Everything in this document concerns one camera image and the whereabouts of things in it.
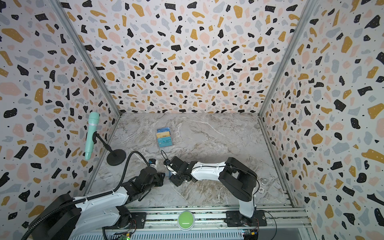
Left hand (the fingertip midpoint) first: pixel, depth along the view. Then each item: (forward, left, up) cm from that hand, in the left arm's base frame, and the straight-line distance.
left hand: (167, 172), depth 86 cm
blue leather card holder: (+1, 0, -4) cm, 4 cm away
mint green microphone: (+16, +33, +29) cm, 47 cm away
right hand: (0, -4, -1) cm, 4 cm away
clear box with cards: (+26, +5, -1) cm, 26 cm away
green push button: (-24, -12, -1) cm, 27 cm away
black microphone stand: (+12, +34, -2) cm, 36 cm away
